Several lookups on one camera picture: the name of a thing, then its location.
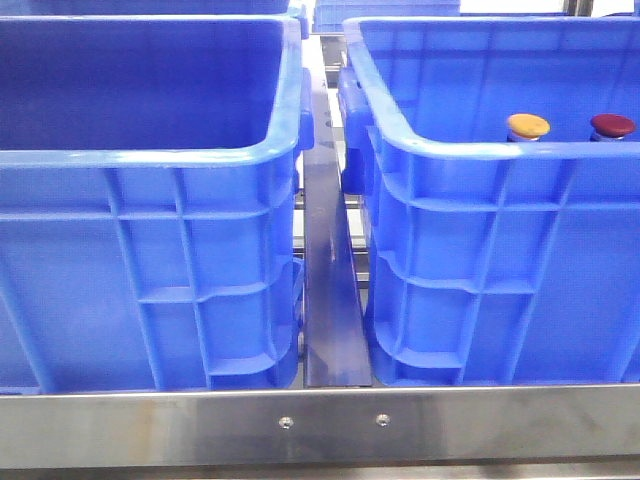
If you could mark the red mushroom push button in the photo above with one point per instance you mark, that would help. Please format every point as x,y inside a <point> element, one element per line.
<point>610,127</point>

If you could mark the dark metal divider bar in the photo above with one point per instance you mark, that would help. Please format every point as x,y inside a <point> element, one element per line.
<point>336,350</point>

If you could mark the right blue plastic bin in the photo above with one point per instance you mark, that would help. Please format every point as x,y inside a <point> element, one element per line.
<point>496,262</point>

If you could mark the blue plastic bin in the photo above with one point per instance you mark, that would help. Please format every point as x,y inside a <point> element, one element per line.
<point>147,200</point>
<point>496,262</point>

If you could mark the left blue plastic bin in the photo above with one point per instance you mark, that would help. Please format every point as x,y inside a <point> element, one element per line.
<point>147,200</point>

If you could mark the rear right blue bin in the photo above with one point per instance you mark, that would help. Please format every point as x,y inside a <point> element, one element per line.
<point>329,15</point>

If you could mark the rear left blue bin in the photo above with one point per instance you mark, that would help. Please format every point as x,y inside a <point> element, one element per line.
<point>294,9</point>

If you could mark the left rail screw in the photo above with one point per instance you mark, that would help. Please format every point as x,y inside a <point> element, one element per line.
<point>286,422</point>

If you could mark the rail screw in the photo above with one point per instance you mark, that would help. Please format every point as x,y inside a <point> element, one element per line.
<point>286,422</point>
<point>382,420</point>

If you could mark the stainless steel front rail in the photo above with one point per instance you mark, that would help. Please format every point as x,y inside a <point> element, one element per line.
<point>330,426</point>

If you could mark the right rail screw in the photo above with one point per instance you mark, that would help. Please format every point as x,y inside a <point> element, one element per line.
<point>382,420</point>

